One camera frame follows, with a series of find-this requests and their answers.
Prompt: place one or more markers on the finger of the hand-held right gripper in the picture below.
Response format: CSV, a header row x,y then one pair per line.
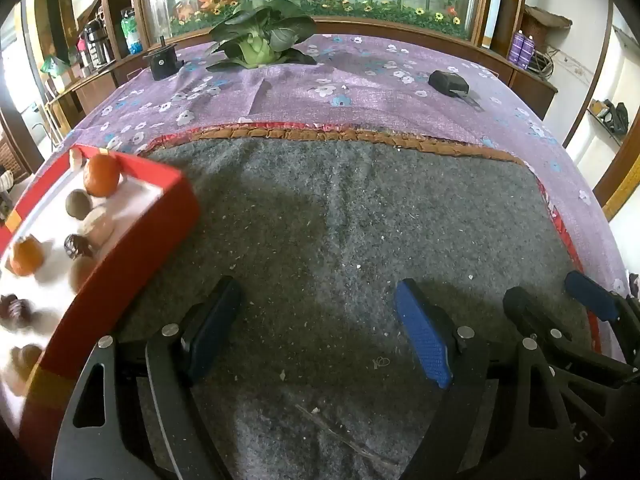
x,y
590,297
525,310

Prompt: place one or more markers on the brown wicker tray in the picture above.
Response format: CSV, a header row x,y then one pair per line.
x,y
547,16

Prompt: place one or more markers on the purple floral tablecloth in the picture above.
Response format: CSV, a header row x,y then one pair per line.
x,y
350,95

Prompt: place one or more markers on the grey felt mat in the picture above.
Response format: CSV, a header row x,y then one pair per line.
x,y
325,260

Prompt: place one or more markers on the pink bottle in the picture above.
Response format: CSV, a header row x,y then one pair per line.
x,y
80,50

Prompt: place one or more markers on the orange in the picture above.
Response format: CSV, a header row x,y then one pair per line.
x,y
27,256
101,175

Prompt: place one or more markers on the white rolled poster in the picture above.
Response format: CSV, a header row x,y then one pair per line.
x,y
494,7

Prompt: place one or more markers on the green bok choy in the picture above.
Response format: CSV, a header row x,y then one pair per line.
x,y
260,42

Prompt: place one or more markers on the brown kiwi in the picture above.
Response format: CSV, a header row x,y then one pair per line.
x,y
78,204
25,360

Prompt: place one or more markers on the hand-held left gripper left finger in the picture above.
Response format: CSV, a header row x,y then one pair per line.
x,y
215,330

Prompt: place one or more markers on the green and white bottle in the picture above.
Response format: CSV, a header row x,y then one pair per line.
x,y
131,32

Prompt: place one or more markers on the black bag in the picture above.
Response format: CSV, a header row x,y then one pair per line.
x,y
615,116

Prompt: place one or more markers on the black car key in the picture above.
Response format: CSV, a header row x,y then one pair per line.
x,y
447,82

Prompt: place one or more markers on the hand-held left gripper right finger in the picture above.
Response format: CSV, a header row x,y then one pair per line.
x,y
420,335

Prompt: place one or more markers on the wooden side counter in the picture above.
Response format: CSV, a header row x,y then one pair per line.
x,y
95,85

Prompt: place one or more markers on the green plastic bag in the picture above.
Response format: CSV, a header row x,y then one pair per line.
x,y
54,64

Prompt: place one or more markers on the black motor block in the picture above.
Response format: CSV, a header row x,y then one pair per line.
x,y
162,62

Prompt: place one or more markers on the black thermos jug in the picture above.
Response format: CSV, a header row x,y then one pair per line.
x,y
97,42

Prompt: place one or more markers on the red cardboard box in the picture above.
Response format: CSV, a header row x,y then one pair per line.
x,y
145,230

